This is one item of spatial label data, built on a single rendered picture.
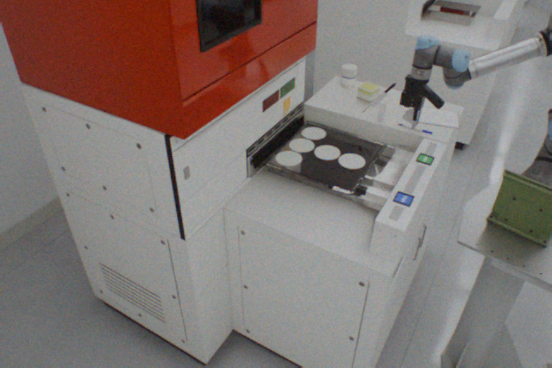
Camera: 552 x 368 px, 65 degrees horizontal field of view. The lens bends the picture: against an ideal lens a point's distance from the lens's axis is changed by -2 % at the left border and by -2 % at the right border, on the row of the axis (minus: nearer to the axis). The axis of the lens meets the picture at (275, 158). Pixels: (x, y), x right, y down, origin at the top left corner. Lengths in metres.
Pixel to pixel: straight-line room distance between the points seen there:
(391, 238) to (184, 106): 0.72
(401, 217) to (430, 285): 1.18
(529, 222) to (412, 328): 0.92
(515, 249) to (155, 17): 1.30
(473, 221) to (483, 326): 0.51
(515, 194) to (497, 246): 0.18
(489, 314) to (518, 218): 0.47
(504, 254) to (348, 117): 0.79
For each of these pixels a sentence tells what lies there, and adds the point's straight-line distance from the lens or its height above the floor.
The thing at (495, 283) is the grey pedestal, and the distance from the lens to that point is 1.86.
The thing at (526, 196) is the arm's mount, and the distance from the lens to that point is 1.63.
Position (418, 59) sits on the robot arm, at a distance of 1.71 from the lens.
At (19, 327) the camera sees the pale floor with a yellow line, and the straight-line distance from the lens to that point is 2.57.
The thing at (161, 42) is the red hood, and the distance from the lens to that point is 1.13.
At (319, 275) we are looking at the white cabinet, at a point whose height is 0.69.
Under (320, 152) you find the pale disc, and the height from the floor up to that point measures 0.90.
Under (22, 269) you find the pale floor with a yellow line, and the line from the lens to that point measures 2.83.
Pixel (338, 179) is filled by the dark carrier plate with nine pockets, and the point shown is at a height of 0.90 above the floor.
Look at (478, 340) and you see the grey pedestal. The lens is 2.11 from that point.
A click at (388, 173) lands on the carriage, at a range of 1.71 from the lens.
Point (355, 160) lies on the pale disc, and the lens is 1.72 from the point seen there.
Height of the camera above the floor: 1.87
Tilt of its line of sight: 35 degrees down
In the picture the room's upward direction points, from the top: straight up
